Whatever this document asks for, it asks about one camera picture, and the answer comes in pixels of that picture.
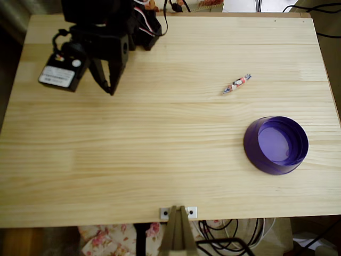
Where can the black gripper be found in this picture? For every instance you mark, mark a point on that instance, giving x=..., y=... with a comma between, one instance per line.
x=115, y=54

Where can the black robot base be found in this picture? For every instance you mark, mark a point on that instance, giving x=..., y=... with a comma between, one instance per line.
x=149, y=44

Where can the floral cloth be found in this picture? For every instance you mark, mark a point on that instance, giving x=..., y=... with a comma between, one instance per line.
x=106, y=240

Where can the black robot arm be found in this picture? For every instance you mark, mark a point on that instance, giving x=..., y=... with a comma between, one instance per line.
x=88, y=10

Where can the black plug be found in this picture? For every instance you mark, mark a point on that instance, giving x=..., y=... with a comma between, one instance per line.
x=177, y=6

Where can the silver metal bracket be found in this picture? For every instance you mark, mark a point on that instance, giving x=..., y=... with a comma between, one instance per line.
x=163, y=212

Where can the olive camera stand pole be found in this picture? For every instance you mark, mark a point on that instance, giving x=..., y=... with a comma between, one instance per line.
x=177, y=234

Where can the black table leg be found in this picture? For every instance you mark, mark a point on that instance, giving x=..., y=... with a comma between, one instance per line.
x=141, y=240

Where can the candy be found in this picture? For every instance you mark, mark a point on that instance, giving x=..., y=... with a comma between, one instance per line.
x=237, y=84

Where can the purple bowl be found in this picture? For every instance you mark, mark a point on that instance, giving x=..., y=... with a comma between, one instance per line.
x=274, y=144

